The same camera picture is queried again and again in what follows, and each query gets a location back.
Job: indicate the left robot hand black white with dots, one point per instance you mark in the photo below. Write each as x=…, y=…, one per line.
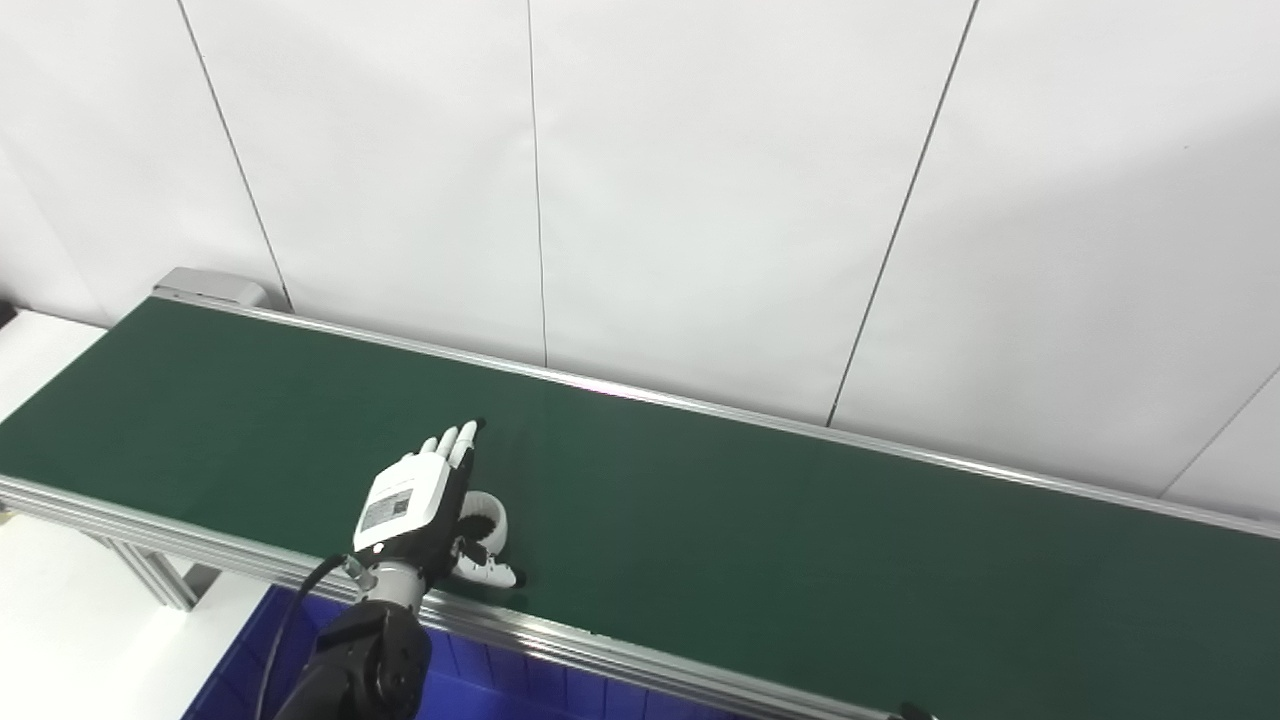
x=405, y=500

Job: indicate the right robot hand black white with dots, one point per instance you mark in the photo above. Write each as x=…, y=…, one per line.
x=916, y=713

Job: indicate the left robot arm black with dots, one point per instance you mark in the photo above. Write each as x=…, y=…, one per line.
x=360, y=660

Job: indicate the blue bin with white rings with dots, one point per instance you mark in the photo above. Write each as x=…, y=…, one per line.
x=500, y=690

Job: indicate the aluminium conveyor leg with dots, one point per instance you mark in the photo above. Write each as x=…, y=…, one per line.
x=160, y=575

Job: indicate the green conveyor belt aluminium frame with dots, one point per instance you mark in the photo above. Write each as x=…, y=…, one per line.
x=750, y=530

